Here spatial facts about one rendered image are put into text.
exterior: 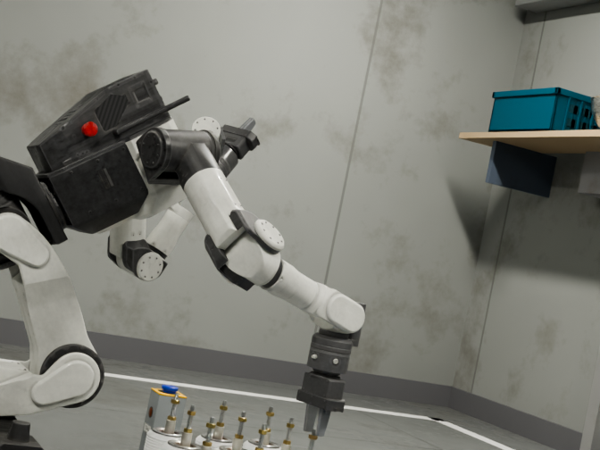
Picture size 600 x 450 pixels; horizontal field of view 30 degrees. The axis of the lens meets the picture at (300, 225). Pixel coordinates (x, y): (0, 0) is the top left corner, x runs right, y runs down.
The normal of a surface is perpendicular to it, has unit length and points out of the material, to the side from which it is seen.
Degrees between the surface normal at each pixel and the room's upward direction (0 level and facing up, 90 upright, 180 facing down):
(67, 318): 90
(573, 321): 90
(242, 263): 102
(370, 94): 90
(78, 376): 90
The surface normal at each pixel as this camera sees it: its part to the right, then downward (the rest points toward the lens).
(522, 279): -0.88, -0.19
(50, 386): 0.42, 0.07
